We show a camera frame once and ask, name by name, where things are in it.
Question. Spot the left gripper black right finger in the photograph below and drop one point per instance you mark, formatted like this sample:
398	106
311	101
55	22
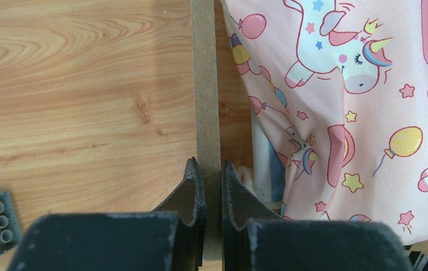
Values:
256	238

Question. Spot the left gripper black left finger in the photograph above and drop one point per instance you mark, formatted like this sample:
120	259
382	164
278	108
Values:
170	237

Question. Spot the pink unicorn drawstring bag blanket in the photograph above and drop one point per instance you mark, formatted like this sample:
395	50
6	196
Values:
339	92

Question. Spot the wooden striped pet bed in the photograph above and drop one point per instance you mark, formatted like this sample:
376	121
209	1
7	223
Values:
222	113

